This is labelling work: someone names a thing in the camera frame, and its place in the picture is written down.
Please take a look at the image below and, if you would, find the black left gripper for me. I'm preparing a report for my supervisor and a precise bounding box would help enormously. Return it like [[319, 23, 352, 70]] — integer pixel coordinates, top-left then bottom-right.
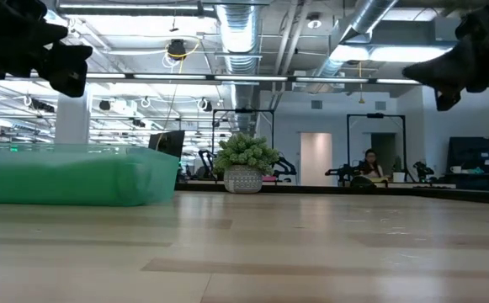
[[0, 12, 94, 98]]

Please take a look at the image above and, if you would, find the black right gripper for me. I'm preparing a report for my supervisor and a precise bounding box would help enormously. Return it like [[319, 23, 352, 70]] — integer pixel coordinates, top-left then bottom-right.
[[401, 2, 489, 113]]

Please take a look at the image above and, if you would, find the teal translucent plastic basket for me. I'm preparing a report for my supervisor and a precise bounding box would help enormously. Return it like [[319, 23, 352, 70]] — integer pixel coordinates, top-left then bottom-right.
[[0, 142, 181, 208]]

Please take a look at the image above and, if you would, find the green microfiber towel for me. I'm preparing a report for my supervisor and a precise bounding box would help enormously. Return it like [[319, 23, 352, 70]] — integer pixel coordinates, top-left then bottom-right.
[[0, 157, 178, 205]]

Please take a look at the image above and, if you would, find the white building column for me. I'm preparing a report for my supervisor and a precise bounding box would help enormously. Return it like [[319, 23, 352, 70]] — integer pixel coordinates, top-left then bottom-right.
[[54, 86, 92, 146]]

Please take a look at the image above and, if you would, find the black background cabinet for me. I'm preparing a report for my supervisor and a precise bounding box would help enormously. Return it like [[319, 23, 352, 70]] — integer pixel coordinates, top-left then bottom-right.
[[445, 136, 489, 193]]

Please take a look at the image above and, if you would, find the person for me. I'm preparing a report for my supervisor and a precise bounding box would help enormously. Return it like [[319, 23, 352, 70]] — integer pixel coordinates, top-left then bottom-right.
[[358, 147, 385, 180]]

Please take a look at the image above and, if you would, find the black ceiling device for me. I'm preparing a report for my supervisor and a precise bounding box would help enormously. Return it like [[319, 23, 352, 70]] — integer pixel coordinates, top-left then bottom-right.
[[167, 38, 188, 61]]

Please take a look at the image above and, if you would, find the black background monitor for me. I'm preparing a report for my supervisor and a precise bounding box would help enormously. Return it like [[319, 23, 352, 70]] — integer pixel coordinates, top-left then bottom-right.
[[147, 130, 186, 159]]

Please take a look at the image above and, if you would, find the white door panel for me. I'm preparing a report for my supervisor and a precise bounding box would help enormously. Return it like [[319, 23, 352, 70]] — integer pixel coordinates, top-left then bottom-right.
[[300, 132, 333, 187]]

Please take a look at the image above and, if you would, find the long ceiling light bar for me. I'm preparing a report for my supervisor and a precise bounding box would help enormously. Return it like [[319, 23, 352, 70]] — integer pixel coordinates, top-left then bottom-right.
[[86, 72, 422, 86]]

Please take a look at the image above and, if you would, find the artificial green potted plant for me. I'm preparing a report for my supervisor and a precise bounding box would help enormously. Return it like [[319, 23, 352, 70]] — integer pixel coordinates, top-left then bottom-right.
[[212, 132, 281, 195]]

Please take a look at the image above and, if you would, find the black background stand frame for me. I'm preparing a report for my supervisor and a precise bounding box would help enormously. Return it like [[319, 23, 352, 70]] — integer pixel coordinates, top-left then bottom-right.
[[346, 113, 408, 184], [211, 108, 276, 157]]

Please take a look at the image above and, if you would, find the yellow hanging cord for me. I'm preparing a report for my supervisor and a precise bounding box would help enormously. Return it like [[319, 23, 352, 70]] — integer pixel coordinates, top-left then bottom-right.
[[356, 61, 366, 104]]

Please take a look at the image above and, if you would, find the silver slanted ventilation duct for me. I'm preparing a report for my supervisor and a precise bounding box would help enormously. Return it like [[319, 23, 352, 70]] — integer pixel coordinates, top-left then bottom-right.
[[311, 0, 399, 79]]

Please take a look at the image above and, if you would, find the black aluminium table frame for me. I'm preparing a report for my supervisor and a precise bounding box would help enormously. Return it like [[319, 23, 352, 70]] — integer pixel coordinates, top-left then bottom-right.
[[175, 181, 489, 206]]

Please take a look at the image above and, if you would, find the silver round ventilation duct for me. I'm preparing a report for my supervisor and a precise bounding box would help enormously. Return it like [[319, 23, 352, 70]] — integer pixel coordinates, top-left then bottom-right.
[[216, 3, 259, 110]]

